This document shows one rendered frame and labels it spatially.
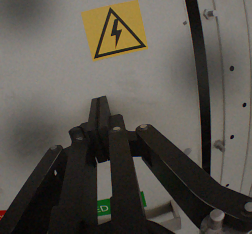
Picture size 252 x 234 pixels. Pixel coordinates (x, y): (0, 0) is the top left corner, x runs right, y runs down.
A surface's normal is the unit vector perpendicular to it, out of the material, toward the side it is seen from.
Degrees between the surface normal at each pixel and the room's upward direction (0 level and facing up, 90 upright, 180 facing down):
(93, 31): 90
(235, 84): 90
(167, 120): 90
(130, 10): 90
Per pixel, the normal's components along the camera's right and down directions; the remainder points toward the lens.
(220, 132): 0.11, 0.37
